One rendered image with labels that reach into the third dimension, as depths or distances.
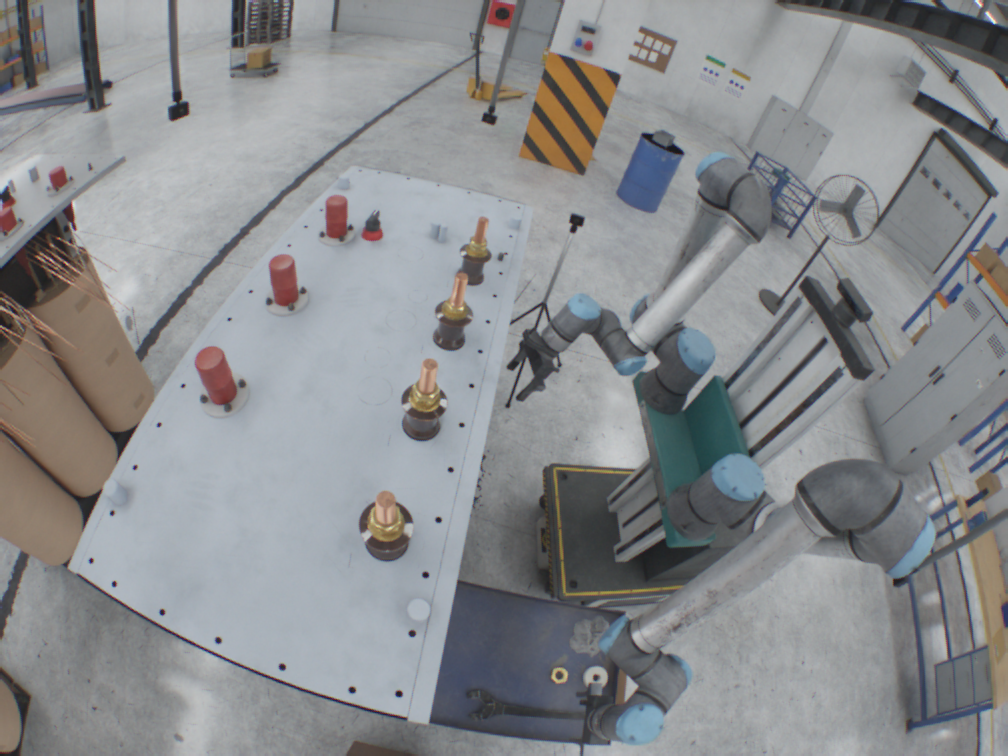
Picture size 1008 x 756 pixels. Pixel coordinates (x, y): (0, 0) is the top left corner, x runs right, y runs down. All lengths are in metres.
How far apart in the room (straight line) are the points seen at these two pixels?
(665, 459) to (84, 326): 2.38
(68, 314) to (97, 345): 0.24
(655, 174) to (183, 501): 5.42
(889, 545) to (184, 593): 1.18
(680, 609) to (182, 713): 2.16
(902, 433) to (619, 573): 3.80
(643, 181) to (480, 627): 5.15
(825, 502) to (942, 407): 4.33
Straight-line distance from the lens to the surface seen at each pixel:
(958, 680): 4.34
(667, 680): 1.01
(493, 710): 1.32
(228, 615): 0.87
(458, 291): 1.00
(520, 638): 1.35
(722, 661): 2.82
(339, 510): 0.87
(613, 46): 5.68
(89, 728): 2.76
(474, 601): 1.34
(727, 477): 1.22
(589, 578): 2.08
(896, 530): 0.77
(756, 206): 1.16
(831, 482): 0.73
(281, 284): 1.15
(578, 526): 2.14
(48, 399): 2.17
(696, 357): 1.44
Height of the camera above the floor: 2.18
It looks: 49 degrees down
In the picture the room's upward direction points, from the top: 20 degrees clockwise
